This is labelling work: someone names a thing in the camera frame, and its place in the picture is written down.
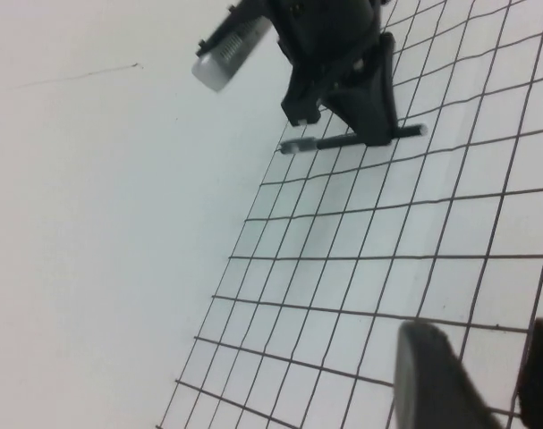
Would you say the clear pen cap black clip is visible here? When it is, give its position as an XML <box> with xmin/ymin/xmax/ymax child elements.
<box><xmin>278</xmin><ymin>136</ymin><xmax>320</xmax><ymax>156</ymax></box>

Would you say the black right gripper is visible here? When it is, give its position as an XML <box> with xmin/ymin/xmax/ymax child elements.
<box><xmin>270</xmin><ymin>0</ymin><xmax>400</xmax><ymax>147</ymax></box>

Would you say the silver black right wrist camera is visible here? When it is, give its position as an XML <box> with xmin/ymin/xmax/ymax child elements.
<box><xmin>191</xmin><ymin>0</ymin><xmax>272</xmax><ymax>94</ymax></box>

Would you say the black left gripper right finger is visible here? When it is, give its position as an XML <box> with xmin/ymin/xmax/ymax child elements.
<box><xmin>519</xmin><ymin>316</ymin><xmax>543</xmax><ymax>429</ymax></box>

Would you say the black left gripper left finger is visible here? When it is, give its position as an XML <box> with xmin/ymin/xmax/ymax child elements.
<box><xmin>395</xmin><ymin>319</ymin><xmax>507</xmax><ymax>429</ymax></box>

